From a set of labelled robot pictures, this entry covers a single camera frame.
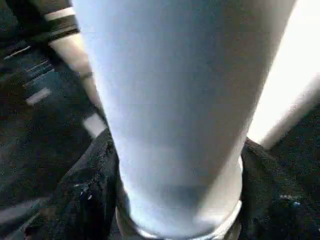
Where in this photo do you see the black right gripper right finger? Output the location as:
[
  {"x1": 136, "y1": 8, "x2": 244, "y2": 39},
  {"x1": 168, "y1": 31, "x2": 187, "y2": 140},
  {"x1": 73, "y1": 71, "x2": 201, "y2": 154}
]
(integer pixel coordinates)
[{"x1": 239, "y1": 139, "x2": 320, "y2": 240}]

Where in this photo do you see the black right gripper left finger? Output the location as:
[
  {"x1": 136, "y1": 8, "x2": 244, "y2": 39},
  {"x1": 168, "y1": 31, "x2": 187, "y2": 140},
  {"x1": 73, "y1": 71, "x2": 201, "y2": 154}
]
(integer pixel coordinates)
[{"x1": 25, "y1": 127, "x2": 126, "y2": 240}]

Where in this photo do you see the white plastic table top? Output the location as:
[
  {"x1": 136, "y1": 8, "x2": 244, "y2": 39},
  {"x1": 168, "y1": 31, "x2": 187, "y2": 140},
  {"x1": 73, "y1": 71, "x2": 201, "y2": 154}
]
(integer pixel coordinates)
[{"x1": 247, "y1": 0, "x2": 320, "y2": 151}]

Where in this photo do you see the black mat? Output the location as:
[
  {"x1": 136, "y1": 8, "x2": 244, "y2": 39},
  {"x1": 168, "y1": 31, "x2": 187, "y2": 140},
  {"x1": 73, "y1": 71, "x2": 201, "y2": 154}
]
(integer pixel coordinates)
[{"x1": 0, "y1": 0, "x2": 320, "y2": 240}]

